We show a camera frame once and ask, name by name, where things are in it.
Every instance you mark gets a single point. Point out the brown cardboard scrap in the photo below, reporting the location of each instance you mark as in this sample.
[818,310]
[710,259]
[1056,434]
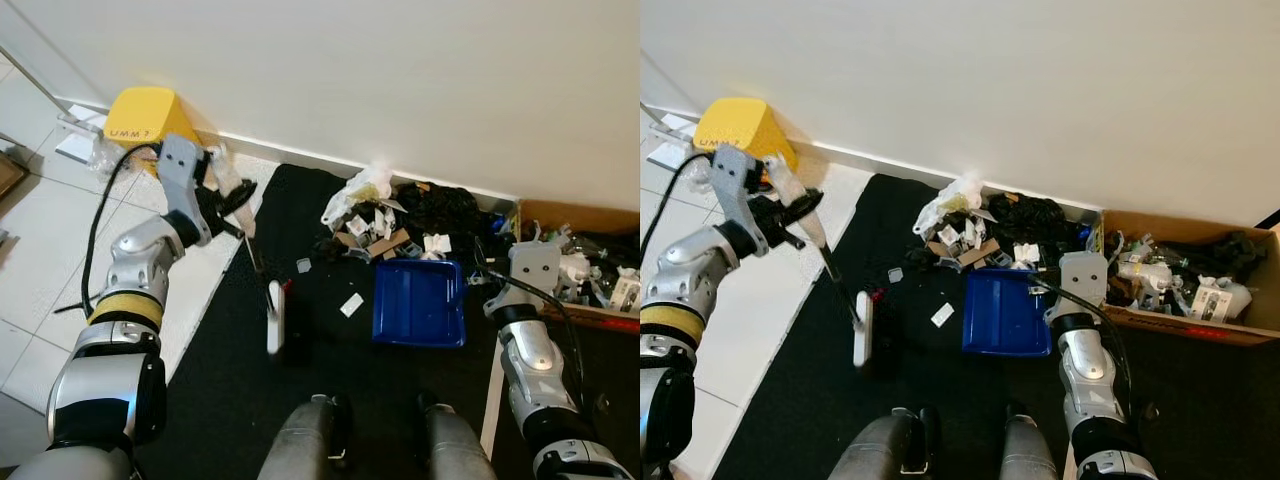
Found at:
[390,245]
[975,253]

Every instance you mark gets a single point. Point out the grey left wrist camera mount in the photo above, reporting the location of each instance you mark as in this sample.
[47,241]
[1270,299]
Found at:
[733,175]
[180,165]

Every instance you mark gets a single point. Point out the brown cardboard box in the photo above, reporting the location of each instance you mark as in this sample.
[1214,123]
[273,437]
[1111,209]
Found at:
[1160,225]
[580,215]

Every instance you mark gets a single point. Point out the black crumpled cloth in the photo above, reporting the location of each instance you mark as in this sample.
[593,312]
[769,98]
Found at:
[1210,255]
[610,248]

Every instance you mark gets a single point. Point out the blue plastic dustpan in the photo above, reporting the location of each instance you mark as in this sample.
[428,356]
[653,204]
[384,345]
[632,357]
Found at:
[1005,312]
[420,300]

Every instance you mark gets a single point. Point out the yellow plastic box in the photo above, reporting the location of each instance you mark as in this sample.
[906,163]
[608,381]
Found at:
[145,115]
[735,125]

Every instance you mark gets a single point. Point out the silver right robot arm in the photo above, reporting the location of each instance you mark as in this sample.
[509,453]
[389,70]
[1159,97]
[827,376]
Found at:
[530,355]
[1085,375]

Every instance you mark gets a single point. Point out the brown wooden board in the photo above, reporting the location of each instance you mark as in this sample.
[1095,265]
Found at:
[10,172]

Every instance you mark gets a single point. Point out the clear plastic bag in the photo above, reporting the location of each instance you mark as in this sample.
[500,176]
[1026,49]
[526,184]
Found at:
[108,155]
[702,172]

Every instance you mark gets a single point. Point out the grey right robot leg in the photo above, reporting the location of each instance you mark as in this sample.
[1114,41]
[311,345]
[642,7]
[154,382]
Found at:
[455,445]
[1030,450]

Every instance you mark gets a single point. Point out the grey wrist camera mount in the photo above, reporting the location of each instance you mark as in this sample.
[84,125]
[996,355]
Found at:
[180,165]
[535,265]
[733,175]
[1083,275]

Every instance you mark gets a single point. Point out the grey left robot leg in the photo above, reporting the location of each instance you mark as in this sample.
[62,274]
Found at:
[300,440]
[880,450]

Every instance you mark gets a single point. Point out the grey robot leg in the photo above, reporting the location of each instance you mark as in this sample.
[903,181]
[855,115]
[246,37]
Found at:
[1030,450]
[880,450]
[455,445]
[300,440]

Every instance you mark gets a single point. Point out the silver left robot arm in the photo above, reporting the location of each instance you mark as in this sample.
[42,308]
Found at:
[135,262]
[690,262]

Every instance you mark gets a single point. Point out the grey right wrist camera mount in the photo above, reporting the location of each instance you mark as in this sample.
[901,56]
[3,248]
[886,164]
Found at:
[535,265]
[1083,275]

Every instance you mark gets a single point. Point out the crumpled white paper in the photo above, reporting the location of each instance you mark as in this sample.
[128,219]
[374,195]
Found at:
[1025,254]
[437,246]

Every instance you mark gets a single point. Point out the white plastic bag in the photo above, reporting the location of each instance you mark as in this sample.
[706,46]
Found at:
[362,190]
[950,205]

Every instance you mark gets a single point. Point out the white metal rack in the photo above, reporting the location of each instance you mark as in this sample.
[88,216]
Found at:
[665,155]
[80,145]

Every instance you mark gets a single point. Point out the white labelled packet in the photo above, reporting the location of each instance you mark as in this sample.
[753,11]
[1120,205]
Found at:
[1218,300]
[626,290]

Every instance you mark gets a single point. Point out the black rubbish bag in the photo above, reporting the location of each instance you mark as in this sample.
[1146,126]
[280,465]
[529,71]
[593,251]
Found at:
[1030,218]
[440,210]

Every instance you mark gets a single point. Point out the white paper scrap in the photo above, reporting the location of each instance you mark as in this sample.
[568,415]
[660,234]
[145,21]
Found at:
[351,305]
[943,315]

